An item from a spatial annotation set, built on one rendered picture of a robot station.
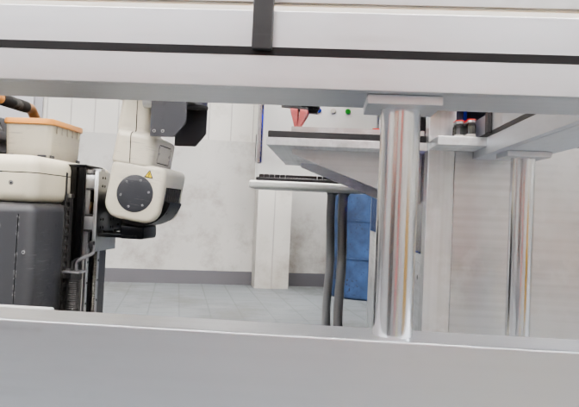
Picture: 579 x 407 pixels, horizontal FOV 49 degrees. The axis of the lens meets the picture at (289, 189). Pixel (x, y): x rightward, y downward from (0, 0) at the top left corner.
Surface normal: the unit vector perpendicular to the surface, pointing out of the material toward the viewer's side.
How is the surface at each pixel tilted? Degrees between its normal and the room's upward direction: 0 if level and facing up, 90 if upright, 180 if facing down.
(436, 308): 90
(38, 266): 90
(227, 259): 90
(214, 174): 90
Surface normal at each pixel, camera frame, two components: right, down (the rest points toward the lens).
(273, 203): 0.18, -0.02
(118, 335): -0.07, -0.04
